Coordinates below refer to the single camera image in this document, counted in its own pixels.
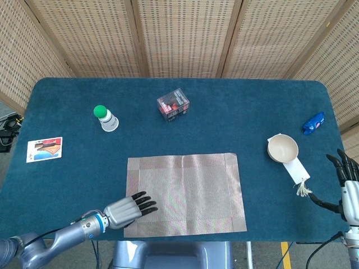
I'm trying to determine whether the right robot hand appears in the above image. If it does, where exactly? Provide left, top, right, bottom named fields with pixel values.
left=308, top=148, right=359, bottom=225

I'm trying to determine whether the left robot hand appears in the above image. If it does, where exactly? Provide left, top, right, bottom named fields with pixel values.
left=103, top=191, right=159, bottom=230

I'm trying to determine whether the brown woven placemat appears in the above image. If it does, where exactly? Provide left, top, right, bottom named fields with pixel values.
left=123, top=152, right=247, bottom=238

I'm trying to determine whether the white bowl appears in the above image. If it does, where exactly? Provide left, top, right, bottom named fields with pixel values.
left=266, top=133, right=299, bottom=163

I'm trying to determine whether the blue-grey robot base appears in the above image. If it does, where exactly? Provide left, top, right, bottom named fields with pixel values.
left=111, top=240, right=235, bottom=269

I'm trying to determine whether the blue table cloth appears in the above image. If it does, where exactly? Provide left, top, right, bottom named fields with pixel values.
left=0, top=77, right=359, bottom=242

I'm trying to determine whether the blue snack packet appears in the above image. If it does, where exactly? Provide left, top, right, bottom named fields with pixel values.
left=302, top=111, right=325, bottom=136

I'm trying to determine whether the white paper cup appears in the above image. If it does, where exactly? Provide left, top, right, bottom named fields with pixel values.
left=98, top=110, right=120, bottom=132

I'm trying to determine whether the picture card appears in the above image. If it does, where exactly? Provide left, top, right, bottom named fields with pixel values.
left=26, top=136, right=63, bottom=164

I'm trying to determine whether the green ball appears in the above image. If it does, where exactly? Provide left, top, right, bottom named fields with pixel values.
left=93, top=105, right=108, bottom=118

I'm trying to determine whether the clear plastic box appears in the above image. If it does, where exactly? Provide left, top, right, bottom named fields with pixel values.
left=156, top=88, right=191, bottom=123

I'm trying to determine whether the black power adapter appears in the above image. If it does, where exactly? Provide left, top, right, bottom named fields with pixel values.
left=0, top=131, right=19, bottom=154

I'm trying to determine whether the woven folding screen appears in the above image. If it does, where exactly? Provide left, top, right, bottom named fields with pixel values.
left=0, top=0, right=359, bottom=176

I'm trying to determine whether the dark hanging cable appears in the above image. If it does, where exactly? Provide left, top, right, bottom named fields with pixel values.
left=91, top=240, right=101, bottom=269

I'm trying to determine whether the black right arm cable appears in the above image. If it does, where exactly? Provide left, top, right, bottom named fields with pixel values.
left=305, top=232, right=344, bottom=269

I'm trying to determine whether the black cable bundle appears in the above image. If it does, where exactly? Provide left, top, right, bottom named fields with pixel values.
left=0, top=113, right=25, bottom=132

